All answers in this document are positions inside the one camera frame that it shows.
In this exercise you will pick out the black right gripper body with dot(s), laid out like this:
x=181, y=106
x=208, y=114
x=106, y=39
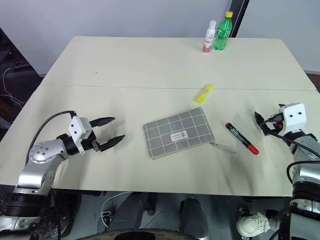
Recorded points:
x=277, y=122

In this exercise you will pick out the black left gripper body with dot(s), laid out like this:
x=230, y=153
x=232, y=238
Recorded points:
x=88, y=144

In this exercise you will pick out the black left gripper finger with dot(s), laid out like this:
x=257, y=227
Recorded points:
x=112, y=142
x=103, y=121

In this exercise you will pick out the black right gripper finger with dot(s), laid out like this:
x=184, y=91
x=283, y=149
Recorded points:
x=281, y=105
x=259, y=120

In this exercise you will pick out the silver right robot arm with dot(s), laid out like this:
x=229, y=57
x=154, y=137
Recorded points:
x=306, y=155

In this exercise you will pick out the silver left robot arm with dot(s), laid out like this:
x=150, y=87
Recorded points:
x=37, y=160

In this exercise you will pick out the grey grid pencil pouch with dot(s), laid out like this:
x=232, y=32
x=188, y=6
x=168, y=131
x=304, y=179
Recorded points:
x=175, y=132

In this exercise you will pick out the red black marker pen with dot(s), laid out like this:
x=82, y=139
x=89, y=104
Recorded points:
x=241, y=137

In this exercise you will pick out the yellow highlighter pen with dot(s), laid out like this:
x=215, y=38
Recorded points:
x=203, y=93

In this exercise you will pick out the dark rounded shape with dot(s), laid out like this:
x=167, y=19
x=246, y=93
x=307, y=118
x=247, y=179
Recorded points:
x=130, y=210
x=193, y=217

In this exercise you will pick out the green plastic soda bottle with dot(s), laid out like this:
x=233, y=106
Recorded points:
x=222, y=32

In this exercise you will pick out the white pink spray bottle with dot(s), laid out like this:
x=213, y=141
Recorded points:
x=208, y=37

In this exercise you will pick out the black round rimmed shape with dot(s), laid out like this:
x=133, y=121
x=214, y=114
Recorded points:
x=140, y=235

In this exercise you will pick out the black upright pole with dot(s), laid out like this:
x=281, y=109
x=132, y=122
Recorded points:
x=238, y=17

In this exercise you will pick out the dark equipment rack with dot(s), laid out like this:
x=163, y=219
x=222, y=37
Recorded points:
x=17, y=72

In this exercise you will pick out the white sneaker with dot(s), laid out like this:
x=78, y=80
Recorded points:
x=252, y=222

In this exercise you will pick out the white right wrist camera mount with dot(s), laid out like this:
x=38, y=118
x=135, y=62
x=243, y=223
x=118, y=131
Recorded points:
x=295, y=117

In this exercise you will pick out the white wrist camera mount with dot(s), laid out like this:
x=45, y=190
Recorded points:
x=295, y=117
x=76, y=127

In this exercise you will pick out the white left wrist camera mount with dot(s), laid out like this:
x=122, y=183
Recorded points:
x=76, y=127

